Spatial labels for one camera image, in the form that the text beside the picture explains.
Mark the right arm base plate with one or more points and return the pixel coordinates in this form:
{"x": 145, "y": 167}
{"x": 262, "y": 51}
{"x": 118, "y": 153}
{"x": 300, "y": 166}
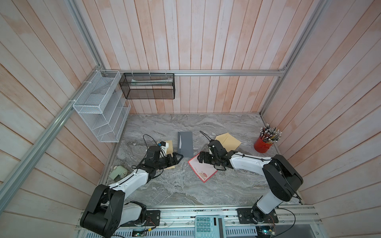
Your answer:
{"x": 255, "y": 216}

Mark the black mesh basket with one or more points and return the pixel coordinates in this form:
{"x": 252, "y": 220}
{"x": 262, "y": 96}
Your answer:
{"x": 139, "y": 86}

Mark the grey envelope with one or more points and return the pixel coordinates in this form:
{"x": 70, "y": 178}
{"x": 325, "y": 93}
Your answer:
{"x": 187, "y": 144}

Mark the white wire mesh shelf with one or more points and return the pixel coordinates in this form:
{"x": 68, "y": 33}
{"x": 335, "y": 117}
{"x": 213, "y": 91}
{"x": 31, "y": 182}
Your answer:
{"x": 103, "y": 107}

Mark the red pencil cup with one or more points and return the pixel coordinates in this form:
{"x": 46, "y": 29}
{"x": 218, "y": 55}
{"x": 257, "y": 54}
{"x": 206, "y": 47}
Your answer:
{"x": 261, "y": 146}

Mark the yellow envelope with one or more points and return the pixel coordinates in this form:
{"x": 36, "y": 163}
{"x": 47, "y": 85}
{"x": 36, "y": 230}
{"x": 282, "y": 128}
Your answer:
{"x": 169, "y": 150}
{"x": 228, "y": 141}

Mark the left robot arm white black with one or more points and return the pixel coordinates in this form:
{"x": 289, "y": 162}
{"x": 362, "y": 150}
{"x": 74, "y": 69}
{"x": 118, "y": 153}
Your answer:
{"x": 107, "y": 210}

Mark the teal calculator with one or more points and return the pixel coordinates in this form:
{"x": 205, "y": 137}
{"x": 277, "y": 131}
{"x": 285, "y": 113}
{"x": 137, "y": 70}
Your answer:
{"x": 210, "y": 227}

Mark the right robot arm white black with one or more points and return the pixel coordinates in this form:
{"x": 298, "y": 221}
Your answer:
{"x": 282, "y": 178}

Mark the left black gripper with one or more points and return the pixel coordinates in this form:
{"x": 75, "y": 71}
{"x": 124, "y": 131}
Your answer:
{"x": 170, "y": 162}

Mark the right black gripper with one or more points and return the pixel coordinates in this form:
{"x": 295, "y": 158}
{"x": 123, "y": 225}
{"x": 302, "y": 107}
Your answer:
{"x": 206, "y": 154}

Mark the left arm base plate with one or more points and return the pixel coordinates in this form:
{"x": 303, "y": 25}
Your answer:
{"x": 151, "y": 219}

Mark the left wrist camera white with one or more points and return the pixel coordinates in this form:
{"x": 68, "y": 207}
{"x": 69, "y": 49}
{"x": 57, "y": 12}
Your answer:
{"x": 163, "y": 147}

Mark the bundle of pencils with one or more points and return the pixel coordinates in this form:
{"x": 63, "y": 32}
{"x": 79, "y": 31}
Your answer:
{"x": 270, "y": 135}

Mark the red bordered card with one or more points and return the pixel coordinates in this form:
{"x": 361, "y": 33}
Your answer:
{"x": 203, "y": 171}

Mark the green tape dispenser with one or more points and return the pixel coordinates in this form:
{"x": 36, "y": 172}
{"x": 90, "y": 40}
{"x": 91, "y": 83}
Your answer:
{"x": 117, "y": 173}

